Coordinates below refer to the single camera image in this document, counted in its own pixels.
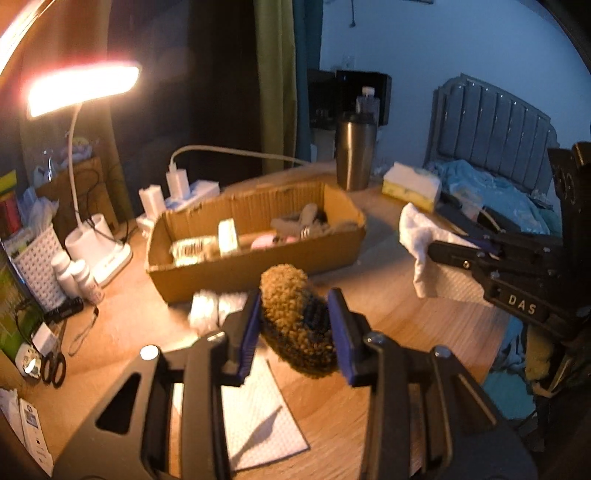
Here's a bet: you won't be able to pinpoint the pink plush pouch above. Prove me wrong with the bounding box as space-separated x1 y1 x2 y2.
250 234 298 250

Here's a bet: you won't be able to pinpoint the grey bow hair tie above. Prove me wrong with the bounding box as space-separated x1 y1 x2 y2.
270 203 333 238

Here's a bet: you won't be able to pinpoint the green topped snack packet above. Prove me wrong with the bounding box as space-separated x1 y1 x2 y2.
0 263 29 361

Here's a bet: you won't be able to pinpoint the brown paper bag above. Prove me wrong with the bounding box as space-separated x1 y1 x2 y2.
34 157 118 241

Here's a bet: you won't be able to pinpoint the grey padded headboard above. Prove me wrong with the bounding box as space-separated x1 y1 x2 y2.
429 73 561 174

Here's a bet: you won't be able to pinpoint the black handled scissors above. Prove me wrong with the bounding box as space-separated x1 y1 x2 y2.
41 323 68 387

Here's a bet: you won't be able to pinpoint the steel travel tumbler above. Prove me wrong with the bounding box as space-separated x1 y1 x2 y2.
335 112 378 192

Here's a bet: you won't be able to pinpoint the white charger cable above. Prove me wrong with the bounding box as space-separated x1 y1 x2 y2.
168 145 311 169

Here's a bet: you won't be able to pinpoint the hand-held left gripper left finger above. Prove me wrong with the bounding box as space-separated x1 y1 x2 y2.
53 287 264 480

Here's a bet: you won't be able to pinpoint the thin black lanyard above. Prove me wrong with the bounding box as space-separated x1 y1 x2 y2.
68 305 100 356

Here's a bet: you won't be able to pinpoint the yellow white sponge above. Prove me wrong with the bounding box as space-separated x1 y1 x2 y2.
381 161 443 213

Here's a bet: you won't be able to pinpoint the white medicine box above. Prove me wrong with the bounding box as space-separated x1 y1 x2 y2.
18 397 55 476

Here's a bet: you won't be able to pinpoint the cardboard box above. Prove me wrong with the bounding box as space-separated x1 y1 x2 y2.
145 180 368 303

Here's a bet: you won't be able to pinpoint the white pill bottle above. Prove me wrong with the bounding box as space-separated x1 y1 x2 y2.
70 259 103 304
51 251 79 298

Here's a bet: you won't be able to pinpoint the white computer desk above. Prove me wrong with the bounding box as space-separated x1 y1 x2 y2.
311 127 338 162

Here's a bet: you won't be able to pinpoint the blue printed blanket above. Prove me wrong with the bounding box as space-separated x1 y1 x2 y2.
427 159 561 236

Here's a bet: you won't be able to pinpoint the white perforated basket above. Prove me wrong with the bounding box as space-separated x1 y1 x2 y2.
11 226 68 312

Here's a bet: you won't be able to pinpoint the yellow curtain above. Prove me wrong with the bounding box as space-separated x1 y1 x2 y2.
253 0 298 176

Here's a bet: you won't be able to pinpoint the red cylinder with yellow lid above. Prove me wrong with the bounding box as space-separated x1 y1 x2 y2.
0 171 21 236

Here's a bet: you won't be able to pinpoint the white plug block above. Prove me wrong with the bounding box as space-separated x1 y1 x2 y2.
139 185 164 217

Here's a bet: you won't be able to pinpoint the white paper towel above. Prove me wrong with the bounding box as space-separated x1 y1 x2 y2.
171 355 311 472
398 202 495 308

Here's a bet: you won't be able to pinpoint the pile of clothes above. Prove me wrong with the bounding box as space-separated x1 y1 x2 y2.
485 318 573 421

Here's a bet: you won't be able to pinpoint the white desk lamp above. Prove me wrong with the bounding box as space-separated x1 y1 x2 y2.
27 60 141 287

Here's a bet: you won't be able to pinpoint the black flashlight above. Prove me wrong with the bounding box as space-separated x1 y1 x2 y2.
44 296 85 324

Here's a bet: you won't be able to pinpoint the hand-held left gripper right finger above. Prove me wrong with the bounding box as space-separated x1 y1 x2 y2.
326 287 539 480

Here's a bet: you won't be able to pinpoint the fuzzy brown black sock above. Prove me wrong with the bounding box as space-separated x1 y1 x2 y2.
259 264 338 379

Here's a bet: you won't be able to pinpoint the teal curtain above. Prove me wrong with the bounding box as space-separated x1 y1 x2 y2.
292 0 324 164

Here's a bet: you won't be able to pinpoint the black computer monitor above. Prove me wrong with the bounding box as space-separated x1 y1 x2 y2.
336 69 392 127
307 69 340 130

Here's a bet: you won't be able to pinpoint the clear water bottle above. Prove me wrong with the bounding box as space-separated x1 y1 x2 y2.
355 86 380 127

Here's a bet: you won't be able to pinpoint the crumpled white tissue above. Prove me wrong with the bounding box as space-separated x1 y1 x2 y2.
188 290 250 334

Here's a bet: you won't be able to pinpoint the small white adapter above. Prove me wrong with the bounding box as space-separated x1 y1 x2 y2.
16 323 58 379

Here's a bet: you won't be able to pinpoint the small white box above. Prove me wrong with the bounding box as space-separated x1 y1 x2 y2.
217 219 241 254

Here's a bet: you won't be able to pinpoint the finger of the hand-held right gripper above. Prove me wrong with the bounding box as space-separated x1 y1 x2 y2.
427 240 509 289
462 232 507 257

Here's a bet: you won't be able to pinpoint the white charger plug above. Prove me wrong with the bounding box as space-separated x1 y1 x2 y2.
166 159 189 197

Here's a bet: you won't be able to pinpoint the white power strip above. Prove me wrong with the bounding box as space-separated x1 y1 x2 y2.
164 180 220 208

